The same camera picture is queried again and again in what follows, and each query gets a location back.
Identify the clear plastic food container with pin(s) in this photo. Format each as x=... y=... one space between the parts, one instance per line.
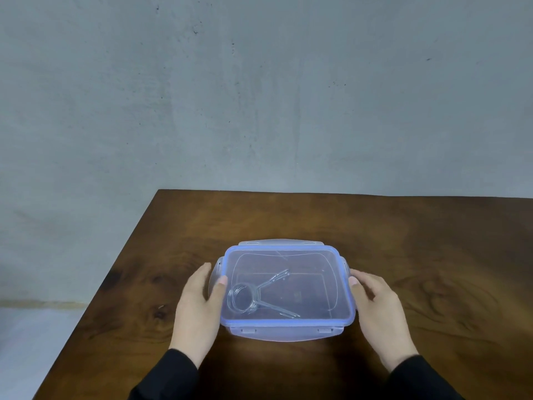
x=318 y=297

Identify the clear plastic container lid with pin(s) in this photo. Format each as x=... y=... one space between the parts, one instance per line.
x=287 y=257

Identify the person's right forearm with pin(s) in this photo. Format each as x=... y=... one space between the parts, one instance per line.
x=420 y=381

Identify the person's left hand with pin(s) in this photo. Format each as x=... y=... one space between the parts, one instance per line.
x=195 y=316

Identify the person's right thumb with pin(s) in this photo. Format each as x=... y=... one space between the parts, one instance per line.
x=356 y=293

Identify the person's left thumb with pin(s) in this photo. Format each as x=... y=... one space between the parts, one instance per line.
x=219 y=293

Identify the person's left forearm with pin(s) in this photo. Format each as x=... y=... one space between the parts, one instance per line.
x=166 y=379

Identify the metal torsion spring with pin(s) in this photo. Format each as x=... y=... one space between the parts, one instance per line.
x=277 y=310

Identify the person's right hand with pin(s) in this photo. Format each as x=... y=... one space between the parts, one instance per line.
x=381 y=320

